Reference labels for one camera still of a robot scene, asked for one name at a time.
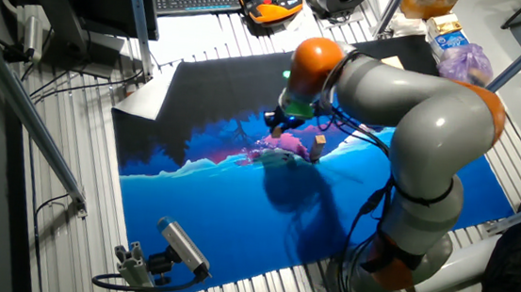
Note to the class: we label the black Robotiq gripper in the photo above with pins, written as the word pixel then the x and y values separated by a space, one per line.
pixel 288 120

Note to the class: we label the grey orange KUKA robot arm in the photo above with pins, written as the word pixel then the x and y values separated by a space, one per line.
pixel 433 118

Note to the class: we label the white paper sheet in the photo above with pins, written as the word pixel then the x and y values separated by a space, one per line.
pixel 297 22

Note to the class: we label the blue landscape printed mat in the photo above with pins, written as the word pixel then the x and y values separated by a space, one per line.
pixel 212 208

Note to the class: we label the orange black teach pendant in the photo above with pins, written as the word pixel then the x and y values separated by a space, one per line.
pixel 268 0

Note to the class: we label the white crumpled cloth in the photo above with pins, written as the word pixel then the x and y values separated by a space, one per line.
pixel 405 25

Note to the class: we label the blue white carton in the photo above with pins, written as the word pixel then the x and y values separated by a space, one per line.
pixel 454 44

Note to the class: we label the gold foil packet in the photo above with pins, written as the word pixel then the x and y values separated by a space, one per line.
pixel 443 24

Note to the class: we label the brown orange package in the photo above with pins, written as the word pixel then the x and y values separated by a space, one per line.
pixel 429 2

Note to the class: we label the purple plastic bag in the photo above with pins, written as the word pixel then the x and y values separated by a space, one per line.
pixel 466 60

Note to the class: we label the small silver cylinder device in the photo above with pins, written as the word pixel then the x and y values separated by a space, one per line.
pixel 33 38

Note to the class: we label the grey camera with blue end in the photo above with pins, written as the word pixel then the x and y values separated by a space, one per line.
pixel 183 245

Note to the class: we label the aluminium frame post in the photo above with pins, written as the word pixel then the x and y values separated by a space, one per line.
pixel 139 22
pixel 390 11

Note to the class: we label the black camera ball mount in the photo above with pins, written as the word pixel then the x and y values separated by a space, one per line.
pixel 160 264

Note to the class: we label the aluminium profile bracket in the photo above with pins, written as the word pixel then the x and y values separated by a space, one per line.
pixel 133 272

